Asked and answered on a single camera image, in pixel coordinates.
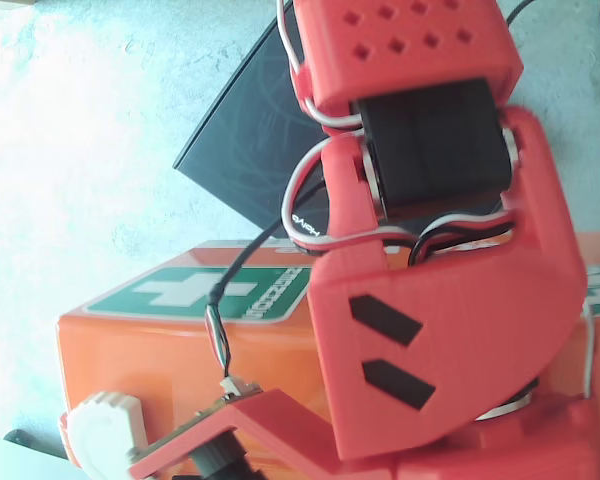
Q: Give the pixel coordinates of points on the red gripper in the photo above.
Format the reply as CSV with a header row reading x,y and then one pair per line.
x,y
500,452

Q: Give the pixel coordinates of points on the orange first aid box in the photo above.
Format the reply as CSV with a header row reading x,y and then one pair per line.
x,y
180,360

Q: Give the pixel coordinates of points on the red robot arm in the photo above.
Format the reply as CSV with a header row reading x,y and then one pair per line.
x,y
455,310

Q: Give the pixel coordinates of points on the black game kit box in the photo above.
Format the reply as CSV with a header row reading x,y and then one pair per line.
x,y
250,140

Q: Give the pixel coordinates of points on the wrist camera board red mount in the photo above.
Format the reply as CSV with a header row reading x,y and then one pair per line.
x,y
260,420

